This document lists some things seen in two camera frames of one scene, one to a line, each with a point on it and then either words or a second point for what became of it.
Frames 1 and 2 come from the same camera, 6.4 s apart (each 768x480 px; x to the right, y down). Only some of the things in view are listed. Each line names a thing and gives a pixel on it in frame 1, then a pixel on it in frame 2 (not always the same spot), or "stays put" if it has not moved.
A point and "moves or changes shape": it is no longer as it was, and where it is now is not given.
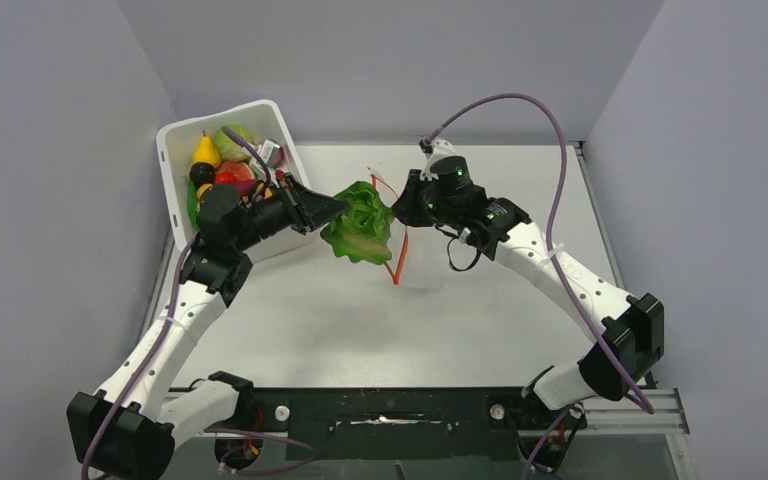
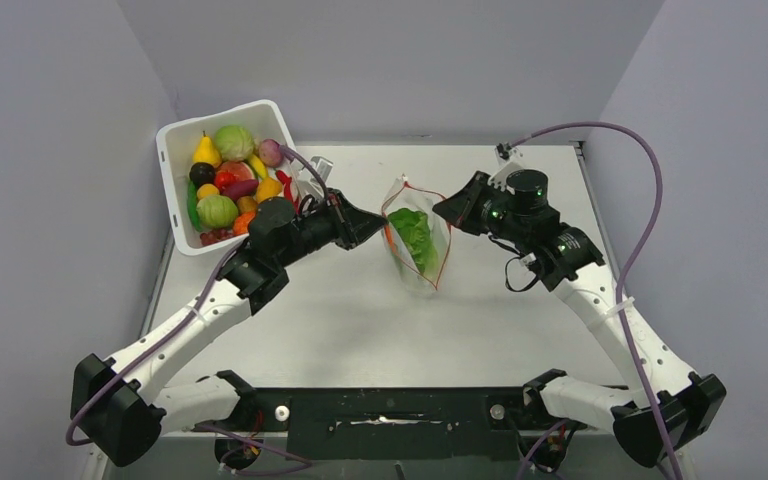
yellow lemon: [202, 189] stays put
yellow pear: [205, 152] stays put
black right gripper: [406, 208] -> [461, 208]
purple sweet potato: [245, 186] stays put
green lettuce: [361, 233] -> [415, 228]
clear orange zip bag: [399, 236] moves or changes shape
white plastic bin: [177, 144] stays put
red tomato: [226, 177] stays put
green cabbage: [227, 147] stays put
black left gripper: [314, 209] -> [354, 225]
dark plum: [202, 173] stays put
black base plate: [403, 424] stays put
